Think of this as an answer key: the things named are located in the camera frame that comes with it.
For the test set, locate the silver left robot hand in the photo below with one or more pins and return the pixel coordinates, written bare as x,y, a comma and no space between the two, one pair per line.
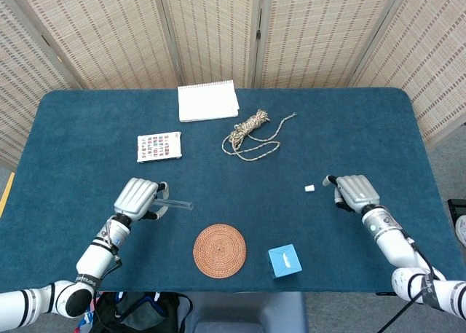
136,198

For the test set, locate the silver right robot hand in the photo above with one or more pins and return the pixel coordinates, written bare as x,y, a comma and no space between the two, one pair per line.
356,192

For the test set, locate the clear plastic tube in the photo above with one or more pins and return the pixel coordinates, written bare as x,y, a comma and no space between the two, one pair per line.
180,204

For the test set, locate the small white cap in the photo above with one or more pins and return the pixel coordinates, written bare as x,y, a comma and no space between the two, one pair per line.
309,188

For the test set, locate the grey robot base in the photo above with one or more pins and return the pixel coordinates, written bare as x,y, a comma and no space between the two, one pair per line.
247,311

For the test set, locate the white card with colourful pictures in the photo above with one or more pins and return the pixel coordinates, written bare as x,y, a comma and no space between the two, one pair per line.
159,147

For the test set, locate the round woven rattan coaster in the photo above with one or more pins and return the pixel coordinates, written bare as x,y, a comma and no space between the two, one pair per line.
220,250

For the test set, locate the blue cardboard box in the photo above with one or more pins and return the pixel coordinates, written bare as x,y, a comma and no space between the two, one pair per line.
284,262

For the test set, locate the blue table cloth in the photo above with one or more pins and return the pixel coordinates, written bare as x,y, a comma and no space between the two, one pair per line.
255,187

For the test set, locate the black box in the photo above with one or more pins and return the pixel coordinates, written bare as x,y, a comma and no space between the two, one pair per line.
458,207

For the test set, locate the black table control panel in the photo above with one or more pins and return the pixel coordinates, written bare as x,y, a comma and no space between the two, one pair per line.
385,293

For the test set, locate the white crumpled object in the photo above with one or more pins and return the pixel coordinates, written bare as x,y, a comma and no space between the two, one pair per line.
462,231

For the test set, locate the black backpack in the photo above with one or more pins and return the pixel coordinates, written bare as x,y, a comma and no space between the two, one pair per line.
138,311

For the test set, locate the white spiral notebook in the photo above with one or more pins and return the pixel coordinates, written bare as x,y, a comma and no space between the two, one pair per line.
207,101

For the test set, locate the yellow strip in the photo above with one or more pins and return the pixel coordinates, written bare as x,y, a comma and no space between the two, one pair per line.
6,194

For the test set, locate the colourful bag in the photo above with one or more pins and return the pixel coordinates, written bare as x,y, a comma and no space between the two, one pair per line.
85,320

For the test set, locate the woven folding screen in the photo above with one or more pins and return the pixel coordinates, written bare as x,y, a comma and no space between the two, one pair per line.
109,38

